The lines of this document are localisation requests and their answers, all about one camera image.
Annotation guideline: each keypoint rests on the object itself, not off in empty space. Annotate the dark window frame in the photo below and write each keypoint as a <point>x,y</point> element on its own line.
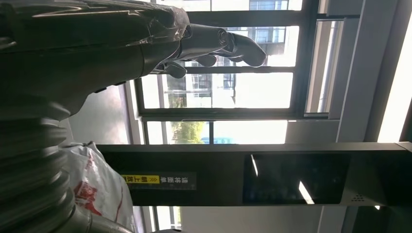
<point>219,113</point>

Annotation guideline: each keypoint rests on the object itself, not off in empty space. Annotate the black machine display screen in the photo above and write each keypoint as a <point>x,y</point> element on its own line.
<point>289,177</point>

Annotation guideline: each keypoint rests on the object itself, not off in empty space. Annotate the black inbound scanner machine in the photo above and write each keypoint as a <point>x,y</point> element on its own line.
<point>219,173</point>

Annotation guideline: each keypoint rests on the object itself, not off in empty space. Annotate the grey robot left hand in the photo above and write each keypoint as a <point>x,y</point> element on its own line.
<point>80,48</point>

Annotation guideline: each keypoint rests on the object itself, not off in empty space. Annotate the ceiling light strip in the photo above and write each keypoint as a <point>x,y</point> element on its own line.
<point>396,96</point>

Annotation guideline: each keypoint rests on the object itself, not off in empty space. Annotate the white parcel bag red print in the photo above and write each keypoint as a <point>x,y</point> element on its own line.
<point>93,180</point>

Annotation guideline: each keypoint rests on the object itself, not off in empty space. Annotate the black yellow label sticker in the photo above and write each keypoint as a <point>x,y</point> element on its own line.
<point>161,180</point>

